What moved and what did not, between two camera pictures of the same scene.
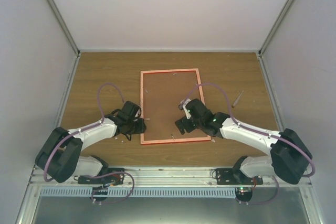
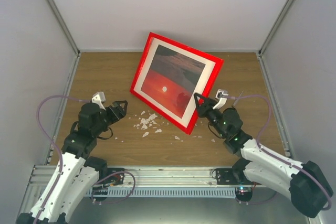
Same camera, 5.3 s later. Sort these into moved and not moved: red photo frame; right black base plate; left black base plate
Moved: red photo frame
Not moved: right black base plate; left black base plate
